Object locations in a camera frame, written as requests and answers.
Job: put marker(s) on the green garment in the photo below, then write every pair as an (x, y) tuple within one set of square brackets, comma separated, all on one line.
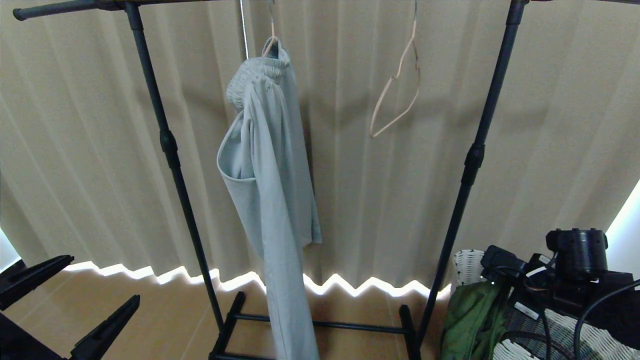
[(472, 320)]

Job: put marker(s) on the pink clothes hanger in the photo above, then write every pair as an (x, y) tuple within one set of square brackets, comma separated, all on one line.
[(272, 35), (400, 70)]

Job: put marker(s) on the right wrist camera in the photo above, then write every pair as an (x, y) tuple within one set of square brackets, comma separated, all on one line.
[(502, 262)]

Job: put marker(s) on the white laundry basket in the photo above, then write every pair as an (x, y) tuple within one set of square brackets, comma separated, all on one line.
[(467, 267)]

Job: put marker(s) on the pale grey shorts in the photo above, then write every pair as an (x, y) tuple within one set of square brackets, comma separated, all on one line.
[(280, 200)]

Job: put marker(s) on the black clothes rack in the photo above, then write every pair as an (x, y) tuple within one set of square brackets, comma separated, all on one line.
[(170, 145)]

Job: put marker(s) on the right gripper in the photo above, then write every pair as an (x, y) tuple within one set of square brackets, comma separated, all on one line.
[(537, 297)]

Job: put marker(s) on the beige curtain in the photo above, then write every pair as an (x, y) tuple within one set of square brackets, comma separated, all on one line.
[(550, 100)]

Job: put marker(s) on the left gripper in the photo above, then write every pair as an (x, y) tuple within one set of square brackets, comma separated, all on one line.
[(20, 345)]

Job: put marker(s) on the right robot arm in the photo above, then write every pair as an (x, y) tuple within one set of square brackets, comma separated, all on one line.
[(577, 250)]

